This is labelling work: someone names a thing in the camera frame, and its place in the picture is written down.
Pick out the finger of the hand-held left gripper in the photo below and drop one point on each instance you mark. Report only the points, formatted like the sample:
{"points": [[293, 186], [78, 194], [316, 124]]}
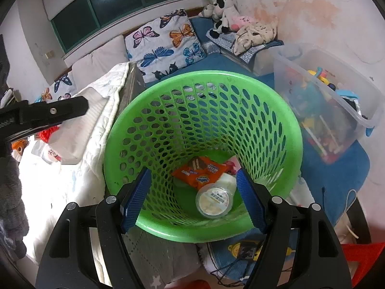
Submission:
{"points": [[60, 110], [30, 131]]}

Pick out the blue patterned folded blanket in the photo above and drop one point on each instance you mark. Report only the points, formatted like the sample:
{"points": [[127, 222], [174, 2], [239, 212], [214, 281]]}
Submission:
{"points": [[222, 40]]}

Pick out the small butterfly print pillow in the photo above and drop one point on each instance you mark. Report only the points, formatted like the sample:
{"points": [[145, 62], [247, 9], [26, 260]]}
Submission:
{"points": [[60, 85]]}

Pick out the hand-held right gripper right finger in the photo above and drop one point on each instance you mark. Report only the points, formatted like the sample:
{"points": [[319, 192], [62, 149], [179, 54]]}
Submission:
{"points": [[251, 200]]}

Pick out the pile of colourful toys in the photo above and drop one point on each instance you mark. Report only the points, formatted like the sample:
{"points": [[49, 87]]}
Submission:
{"points": [[318, 120]]}

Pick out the blue bed sheet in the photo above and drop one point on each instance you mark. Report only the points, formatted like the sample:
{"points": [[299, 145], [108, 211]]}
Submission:
{"points": [[228, 63]]}

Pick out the spotted beige cloth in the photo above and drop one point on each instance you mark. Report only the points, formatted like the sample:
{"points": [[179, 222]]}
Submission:
{"points": [[255, 36]]}

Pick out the round lidded cup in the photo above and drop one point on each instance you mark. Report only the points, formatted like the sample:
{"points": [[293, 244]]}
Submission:
{"points": [[213, 200]]}

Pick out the red mesh ball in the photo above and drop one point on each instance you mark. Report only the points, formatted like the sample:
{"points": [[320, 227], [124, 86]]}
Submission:
{"points": [[48, 135]]}

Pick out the wall socket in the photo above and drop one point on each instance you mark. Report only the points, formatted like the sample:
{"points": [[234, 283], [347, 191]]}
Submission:
{"points": [[49, 54]]}

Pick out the clear plastic storage bin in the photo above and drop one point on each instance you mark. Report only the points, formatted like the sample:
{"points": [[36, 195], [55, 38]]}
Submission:
{"points": [[300, 72]]}

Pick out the pink plush toy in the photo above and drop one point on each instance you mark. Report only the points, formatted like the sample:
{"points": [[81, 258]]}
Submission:
{"points": [[243, 21]]}

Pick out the orange plush toy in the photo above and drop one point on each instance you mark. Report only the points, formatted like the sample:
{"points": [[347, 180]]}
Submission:
{"points": [[17, 149]]}

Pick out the green plastic basket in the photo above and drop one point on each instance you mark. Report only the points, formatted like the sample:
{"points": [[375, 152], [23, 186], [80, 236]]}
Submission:
{"points": [[186, 120]]}

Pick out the red plastic object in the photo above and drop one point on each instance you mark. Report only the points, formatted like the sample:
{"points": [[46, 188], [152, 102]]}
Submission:
{"points": [[364, 262]]}

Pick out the black white cow plush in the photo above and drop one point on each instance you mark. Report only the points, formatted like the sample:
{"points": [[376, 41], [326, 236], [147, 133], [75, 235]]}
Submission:
{"points": [[224, 18]]}

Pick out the orange snack packet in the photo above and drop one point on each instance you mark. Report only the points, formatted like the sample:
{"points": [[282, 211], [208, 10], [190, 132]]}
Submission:
{"points": [[195, 171]]}

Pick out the white red wrapper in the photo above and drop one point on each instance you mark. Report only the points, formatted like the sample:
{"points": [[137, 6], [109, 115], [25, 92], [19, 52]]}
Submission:
{"points": [[53, 155]]}

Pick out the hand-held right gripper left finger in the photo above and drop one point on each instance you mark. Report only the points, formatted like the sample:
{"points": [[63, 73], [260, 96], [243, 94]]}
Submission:
{"points": [[137, 198]]}

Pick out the beige pillow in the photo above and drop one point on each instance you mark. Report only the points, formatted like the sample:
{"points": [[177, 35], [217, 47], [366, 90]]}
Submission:
{"points": [[99, 63]]}

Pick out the blue floor rug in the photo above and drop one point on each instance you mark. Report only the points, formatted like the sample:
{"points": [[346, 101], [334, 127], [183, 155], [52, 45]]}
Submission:
{"points": [[327, 183]]}

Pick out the person's left forearm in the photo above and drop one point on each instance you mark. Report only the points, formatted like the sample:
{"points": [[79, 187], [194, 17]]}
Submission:
{"points": [[12, 204]]}

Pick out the grey plush toy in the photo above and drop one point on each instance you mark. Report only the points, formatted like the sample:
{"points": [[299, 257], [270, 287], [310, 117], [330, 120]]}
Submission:
{"points": [[207, 11]]}

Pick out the large butterfly print pillow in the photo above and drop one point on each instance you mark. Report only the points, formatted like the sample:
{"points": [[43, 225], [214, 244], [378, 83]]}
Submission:
{"points": [[165, 42]]}

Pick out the black power adapter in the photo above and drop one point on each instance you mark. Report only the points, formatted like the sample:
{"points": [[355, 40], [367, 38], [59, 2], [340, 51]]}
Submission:
{"points": [[248, 250]]}

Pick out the white quilted blanket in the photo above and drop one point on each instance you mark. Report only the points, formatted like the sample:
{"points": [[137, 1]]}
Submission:
{"points": [[75, 192]]}

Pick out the dark window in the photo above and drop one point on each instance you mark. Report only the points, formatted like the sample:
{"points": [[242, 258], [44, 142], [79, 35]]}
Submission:
{"points": [[120, 6]]}

